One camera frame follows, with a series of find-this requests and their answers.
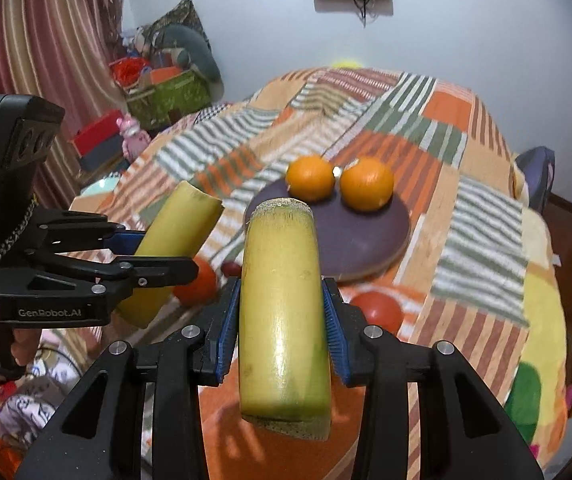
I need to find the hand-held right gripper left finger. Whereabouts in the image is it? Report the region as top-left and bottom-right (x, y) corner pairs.
(13, 277), (242, 480)

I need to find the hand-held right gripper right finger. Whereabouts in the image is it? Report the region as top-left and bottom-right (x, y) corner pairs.
(321, 277), (547, 480)

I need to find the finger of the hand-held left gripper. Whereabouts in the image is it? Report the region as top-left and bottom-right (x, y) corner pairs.
(40, 256), (200, 290)
(33, 210), (148, 257)

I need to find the short yellow-green sugarcane piece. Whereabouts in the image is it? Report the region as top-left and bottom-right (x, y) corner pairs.
(116, 181), (224, 330)

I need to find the long yellow-green sugarcane piece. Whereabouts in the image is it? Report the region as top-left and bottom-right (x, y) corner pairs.
(238, 199), (333, 442)

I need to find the person's left hand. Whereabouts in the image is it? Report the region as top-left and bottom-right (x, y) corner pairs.
(10, 327), (42, 367)

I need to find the red tomato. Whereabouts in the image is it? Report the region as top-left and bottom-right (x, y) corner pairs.
(350, 291), (404, 336)
(173, 257), (218, 307)

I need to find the pale teal basin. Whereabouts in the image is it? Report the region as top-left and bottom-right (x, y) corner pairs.
(80, 172), (123, 197)

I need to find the dark blue box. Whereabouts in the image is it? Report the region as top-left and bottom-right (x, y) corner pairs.
(78, 135), (131, 173)

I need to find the round purple plate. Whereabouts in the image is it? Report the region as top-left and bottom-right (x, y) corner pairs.
(243, 180), (412, 281)

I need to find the red box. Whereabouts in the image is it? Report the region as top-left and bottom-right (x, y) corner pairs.
(72, 108), (126, 157)

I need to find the pink toy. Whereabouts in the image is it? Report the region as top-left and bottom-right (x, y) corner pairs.
(116, 114), (149, 158)

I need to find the striped pink curtain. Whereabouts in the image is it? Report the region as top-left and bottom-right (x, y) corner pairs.
(0, 0), (127, 211)

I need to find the striped patchwork blanket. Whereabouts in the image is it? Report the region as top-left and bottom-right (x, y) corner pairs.
(68, 66), (569, 480)

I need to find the green basket with clutter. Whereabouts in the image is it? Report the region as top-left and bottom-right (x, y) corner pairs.
(126, 70), (214, 128)

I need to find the red mesh bag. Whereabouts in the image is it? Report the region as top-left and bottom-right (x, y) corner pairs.
(108, 57), (153, 87)

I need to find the orange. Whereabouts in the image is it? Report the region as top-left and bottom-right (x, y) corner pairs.
(286, 156), (337, 203)
(340, 157), (395, 212)

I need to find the white printed cloth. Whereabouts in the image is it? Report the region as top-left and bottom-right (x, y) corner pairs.
(0, 340), (84, 453)

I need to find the grey plush toy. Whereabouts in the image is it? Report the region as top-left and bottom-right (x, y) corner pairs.
(158, 25), (223, 83)

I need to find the patterned cushion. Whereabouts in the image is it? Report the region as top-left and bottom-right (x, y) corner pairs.
(150, 0), (212, 51)

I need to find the blue chair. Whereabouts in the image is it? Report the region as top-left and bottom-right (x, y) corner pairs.
(515, 146), (557, 216)

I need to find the braided cord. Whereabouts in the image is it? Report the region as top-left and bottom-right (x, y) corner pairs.
(0, 195), (39, 268)

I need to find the black cable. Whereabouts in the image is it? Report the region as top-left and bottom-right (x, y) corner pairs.
(353, 0), (393, 27)

